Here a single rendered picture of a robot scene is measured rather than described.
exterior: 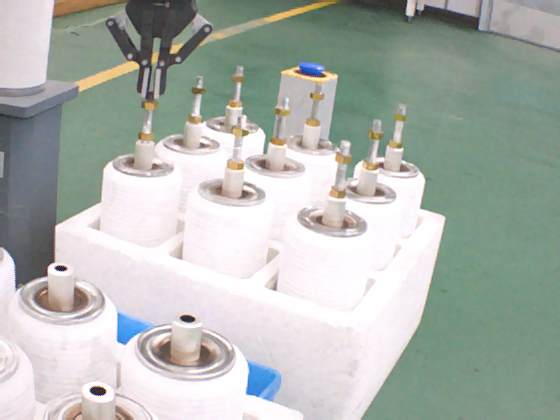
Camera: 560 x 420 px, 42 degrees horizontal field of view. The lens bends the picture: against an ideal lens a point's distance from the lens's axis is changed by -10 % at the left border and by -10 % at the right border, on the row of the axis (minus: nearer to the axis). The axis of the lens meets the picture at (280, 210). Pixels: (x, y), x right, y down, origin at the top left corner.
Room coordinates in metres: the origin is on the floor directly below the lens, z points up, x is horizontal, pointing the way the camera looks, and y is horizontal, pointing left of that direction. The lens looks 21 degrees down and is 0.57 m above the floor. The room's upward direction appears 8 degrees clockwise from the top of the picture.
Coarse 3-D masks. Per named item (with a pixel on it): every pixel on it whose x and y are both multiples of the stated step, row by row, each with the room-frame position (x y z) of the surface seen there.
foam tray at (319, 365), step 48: (96, 240) 0.80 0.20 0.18; (432, 240) 0.98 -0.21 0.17; (144, 288) 0.78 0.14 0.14; (192, 288) 0.75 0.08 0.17; (240, 288) 0.75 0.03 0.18; (384, 288) 0.79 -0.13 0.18; (240, 336) 0.73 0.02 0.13; (288, 336) 0.72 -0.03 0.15; (336, 336) 0.70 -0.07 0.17; (384, 336) 0.79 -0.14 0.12; (288, 384) 0.71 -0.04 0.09; (336, 384) 0.69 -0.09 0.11
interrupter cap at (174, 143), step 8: (168, 136) 0.99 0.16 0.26; (176, 136) 1.00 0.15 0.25; (168, 144) 0.96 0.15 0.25; (176, 144) 0.97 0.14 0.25; (200, 144) 0.99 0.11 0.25; (208, 144) 0.99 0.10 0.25; (216, 144) 0.99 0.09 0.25; (176, 152) 0.94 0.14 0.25; (184, 152) 0.94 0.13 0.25; (192, 152) 0.94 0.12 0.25; (200, 152) 0.95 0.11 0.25; (208, 152) 0.95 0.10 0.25
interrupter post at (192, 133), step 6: (186, 126) 0.97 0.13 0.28; (192, 126) 0.97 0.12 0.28; (198, 126) 0.97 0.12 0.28; (186, 132) 0.97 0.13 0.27; (192, 132) 0.97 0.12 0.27; (198, 132) 0.97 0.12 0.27; (186, 138) 0.97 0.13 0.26; (192, 138) 0.97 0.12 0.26; (198, 138) 0.97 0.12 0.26; (186, 144) 0.97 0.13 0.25; (192, 144) 0.97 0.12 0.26; (198, 144) 0.97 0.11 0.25
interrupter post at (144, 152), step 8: (136, 144) 0.87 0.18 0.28; (144, 144) 0.86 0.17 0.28; (152, 144) 0.87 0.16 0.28; (136, 152) 0.87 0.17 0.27; (144, 152) 0.86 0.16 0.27; (152, 152) 0.87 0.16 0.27; (136, 160) 0.86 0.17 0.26; (144, 160) 0.86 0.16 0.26; (136, 168) 0.86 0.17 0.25; (144, 168) 0.86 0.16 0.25
